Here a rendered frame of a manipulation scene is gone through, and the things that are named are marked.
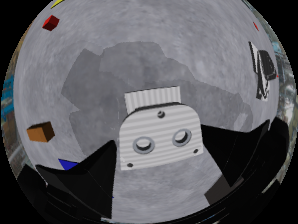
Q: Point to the orange-brown rectangular block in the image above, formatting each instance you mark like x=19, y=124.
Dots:
x=41, y=132

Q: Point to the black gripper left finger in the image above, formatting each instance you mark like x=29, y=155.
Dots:
x=91, y=181

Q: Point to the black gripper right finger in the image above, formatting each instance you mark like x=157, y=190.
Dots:
x=232, y=150

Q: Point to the small red cube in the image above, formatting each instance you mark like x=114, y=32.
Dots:
x=51, y=23

